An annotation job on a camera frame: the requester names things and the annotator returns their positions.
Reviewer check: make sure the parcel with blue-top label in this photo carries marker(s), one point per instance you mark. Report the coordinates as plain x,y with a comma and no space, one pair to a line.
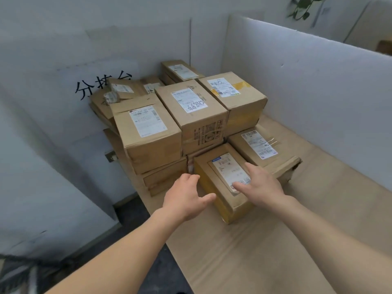
208,174

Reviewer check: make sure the person's left forearm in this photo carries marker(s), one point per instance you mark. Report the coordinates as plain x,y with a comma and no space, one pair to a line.
116,260

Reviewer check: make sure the green potted trailing plant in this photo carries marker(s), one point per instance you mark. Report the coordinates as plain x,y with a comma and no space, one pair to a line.
301,6

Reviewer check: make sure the heap of brown cartons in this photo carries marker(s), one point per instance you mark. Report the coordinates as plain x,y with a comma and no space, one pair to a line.
385,47

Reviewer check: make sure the white paper wall notice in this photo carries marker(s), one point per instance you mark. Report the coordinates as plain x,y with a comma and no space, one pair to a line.
324,10

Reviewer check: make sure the grey wall socket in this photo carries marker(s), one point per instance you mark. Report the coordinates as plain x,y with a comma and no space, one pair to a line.
110,156

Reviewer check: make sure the person's left hand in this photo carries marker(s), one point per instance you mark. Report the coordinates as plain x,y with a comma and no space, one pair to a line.
183,200

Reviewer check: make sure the person's right forearm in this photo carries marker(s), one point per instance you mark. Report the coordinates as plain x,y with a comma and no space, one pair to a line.
337,248

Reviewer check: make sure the person's right hand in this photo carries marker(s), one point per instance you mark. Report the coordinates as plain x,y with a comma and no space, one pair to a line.
263,189

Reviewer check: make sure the pile of parcels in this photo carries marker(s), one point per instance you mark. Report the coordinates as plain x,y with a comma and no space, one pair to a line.
147,143

